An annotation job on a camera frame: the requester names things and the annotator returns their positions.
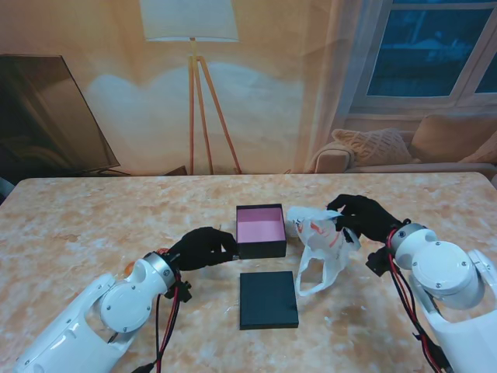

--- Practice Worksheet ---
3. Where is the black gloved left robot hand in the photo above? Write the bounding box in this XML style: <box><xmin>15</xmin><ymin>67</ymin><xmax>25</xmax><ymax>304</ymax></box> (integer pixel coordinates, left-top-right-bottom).
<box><xmin>170</xmin><ymin>228</ymin><xmax>240</xmax><ymax>272</ymax></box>

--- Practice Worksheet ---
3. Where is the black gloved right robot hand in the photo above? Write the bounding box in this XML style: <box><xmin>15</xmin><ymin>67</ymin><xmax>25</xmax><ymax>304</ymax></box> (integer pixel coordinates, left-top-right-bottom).
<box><xmin>326</xmin><ymin>193</ymin><xmax>405</xmax><ymax>244</ymax></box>

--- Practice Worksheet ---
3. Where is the white plastic bag orange print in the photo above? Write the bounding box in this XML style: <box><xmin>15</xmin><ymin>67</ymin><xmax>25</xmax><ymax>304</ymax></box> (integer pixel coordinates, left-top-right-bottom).
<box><xmin>286</xmin><ymin>205</ymin><xmax>362</xmax><ymax>298</ymax></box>

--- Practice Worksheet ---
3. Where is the black gift box pink inside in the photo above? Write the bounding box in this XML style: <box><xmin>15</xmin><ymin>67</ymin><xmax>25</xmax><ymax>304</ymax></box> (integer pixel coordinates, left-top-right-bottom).
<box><xmin>235</xmin><ymin>203</ymin><xmax>287</xmax><ymax>260</ymax></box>

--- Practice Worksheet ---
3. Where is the black flat box lid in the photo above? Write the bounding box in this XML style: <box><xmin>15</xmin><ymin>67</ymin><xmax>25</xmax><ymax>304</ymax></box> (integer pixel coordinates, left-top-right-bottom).
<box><xmin>238</xmin><ymin>270</ymin><xmax>301</xmax><ymax>331</ymax></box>

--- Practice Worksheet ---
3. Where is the knitted beige cushion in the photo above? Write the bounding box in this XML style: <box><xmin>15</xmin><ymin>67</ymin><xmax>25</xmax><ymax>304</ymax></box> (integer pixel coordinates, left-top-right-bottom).
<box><xmin>332</xmin><ymin>127</ymin><xmax>415</xmax><ymax>166</ymax></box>

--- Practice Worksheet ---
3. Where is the beige sofa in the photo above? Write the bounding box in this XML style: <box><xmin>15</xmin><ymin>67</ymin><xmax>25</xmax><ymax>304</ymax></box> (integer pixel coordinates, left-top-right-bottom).
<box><xmin>310</xmin><ymin>114</ymin><xmax>497</xmax><ymax>174</ymax></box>

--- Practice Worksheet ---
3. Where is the white framed window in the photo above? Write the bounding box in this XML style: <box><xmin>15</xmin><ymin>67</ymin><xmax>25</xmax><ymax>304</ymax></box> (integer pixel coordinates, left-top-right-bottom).
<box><xmin>347</xmin><ymin>0</ymin><xmax>497</xmax><ymax>117</ymax></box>

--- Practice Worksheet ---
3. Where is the dark flat television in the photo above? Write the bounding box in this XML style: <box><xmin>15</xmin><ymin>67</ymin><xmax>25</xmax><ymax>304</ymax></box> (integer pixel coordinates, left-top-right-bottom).
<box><xmin>0</xmin><ymin>54</ymin><xmax>131</xmax><ymax>178</ymax></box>

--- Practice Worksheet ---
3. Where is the tripod floor lamp white shade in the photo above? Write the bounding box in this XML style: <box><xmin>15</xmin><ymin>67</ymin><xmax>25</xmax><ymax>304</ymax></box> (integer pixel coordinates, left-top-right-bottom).
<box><xmin>138</xmin><ymin>0</ymin><xmax>244</xmax><ymax>175</ymax></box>

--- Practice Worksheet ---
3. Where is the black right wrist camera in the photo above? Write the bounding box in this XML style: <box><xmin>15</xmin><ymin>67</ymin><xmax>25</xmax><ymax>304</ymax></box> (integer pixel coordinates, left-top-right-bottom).
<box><xmin>367</xmin><ymin>248</ymin><xmax>393</xmax><ymax>277</ymax></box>

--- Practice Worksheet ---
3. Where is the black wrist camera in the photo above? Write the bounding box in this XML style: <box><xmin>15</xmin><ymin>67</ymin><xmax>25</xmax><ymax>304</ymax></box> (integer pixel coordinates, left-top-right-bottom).
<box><xmin>367</xmin><ymin>248</ymin><xmax>393</xmax><ymax>277</ymax></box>
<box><xmin>165</xmin><ymin>280</ymin><xmax>193</xmax><ymax>303</ymax></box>

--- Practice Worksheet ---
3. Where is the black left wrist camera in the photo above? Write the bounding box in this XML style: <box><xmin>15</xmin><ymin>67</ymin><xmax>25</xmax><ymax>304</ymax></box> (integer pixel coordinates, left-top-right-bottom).
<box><xmin>165</xmin><ymin>280</ymin><xmax>193</xmax><ymax>303</ymax></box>

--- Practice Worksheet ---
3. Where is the red black left arm cable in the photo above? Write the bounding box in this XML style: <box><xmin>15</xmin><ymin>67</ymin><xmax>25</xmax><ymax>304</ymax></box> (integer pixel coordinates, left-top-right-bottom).
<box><xmin>131</xmin><ymin>252</ymin><xmax>183</xmax><ymax>373</ymax></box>

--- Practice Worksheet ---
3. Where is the red black arm cable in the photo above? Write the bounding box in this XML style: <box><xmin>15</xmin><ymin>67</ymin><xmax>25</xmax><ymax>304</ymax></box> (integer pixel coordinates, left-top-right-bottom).
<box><xmin>131</xmin><ymin>252</ymin><xmax>183</xmax><ymax>373</ymax></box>
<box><xmin>386</xmin><ymin>228</ymin><xmax>454</xmax><ymax>373</ymax></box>

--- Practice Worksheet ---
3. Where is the red black right arm cable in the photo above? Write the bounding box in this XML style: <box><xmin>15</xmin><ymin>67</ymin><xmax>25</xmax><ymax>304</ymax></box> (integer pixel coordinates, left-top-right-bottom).
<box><xmin>386</xmin><ymin>228</ymin><xmax>454</xmax><ymax>373</ymax></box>

